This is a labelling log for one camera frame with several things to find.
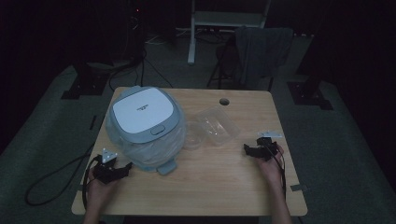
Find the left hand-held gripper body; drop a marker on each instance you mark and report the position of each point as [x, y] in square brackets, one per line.
[104, 169]

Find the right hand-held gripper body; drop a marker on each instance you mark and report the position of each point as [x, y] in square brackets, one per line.
[267, 146]

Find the clear round plastic container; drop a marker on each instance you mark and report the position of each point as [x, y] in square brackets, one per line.
[193, 138]

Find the blue-grey trash can white lid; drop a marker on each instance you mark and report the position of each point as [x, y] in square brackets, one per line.
[143, 110]

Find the person's left hand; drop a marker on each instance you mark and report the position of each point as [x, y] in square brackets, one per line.
[99, 189]

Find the person's right hand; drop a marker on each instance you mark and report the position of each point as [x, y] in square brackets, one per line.
[271, 169]

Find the clear rectangular plastic container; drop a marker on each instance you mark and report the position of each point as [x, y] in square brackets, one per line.
[218, 124]

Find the black tape strip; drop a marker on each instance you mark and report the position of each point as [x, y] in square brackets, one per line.
[93, 122]

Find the grey tape strip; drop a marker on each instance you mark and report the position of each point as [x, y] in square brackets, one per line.
[299, 187]

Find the black stand base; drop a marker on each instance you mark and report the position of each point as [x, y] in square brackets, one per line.
[308, 95]
[84, 85]

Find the black folding chair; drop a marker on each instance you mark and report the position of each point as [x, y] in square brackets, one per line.
[221, 68]

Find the dark grey cloth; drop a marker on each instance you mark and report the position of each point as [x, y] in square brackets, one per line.
[261, 53]

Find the white metal desk frame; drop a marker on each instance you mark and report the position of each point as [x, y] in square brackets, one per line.
[193, 37]

